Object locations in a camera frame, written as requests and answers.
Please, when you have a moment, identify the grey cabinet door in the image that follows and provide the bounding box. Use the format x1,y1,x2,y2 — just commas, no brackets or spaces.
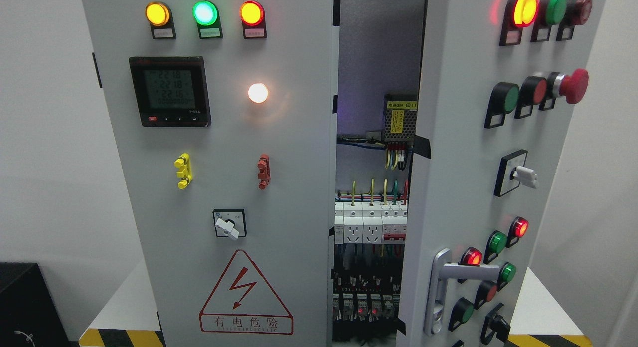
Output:
82,0,339,347
396,0,606,347

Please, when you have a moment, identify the metal mesh power supply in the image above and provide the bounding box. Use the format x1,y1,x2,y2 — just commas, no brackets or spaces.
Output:
383,93,418,142

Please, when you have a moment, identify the white selector switch right door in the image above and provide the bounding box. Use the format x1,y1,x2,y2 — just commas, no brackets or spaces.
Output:
493,149,538,197

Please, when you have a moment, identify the red indicator light left door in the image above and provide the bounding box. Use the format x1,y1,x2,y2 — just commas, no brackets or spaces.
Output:
239,1,267,39

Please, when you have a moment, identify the yellow terminal connector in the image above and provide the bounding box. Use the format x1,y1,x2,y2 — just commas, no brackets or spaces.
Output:
174,153,193,189

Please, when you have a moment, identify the white rotary selector switch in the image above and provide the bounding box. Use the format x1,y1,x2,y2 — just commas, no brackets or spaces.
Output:
212,208,247,241

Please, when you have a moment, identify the lower relay module row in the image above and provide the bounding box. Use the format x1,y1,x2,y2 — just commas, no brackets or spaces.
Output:
331,267,402,323

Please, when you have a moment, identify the yellow red indicator right door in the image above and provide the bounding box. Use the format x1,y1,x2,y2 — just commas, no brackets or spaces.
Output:
499,0,539,46

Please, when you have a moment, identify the green indicator light left door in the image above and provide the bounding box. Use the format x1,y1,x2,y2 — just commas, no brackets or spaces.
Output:
193,1,223,39

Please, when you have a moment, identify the silver door handle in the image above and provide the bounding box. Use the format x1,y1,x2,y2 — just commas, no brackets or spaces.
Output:
423,248,500,336

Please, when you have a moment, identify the black box lower left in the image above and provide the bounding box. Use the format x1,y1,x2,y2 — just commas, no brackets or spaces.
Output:
0,262,70,347

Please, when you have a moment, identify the green push button right door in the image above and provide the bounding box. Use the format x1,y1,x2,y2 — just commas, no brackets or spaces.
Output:
484,83,520,129

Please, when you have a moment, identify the red electrical warning sticker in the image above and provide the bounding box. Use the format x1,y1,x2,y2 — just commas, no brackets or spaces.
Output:
199,249,294,335

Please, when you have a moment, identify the white indicator light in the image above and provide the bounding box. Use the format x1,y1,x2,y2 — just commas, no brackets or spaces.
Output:
248,83,269,104

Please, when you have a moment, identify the black digital power meter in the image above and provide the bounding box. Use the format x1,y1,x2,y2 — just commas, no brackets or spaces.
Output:
129,56,211,127

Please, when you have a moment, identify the red terminal connector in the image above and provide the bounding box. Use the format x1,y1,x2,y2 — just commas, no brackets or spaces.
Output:
257,154,271,190

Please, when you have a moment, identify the yellow indicator light left door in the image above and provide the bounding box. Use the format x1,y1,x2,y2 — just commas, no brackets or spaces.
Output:
145,1,177,39

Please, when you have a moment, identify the red emergency stop button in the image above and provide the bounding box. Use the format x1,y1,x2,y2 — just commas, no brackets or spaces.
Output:
539,68,589,111

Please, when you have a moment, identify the white socket breaker row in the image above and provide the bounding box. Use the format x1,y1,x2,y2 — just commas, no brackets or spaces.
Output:
333,201,408,245

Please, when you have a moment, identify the green indicator right door top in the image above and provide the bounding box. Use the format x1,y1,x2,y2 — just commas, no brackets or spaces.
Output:
530,0,567,42

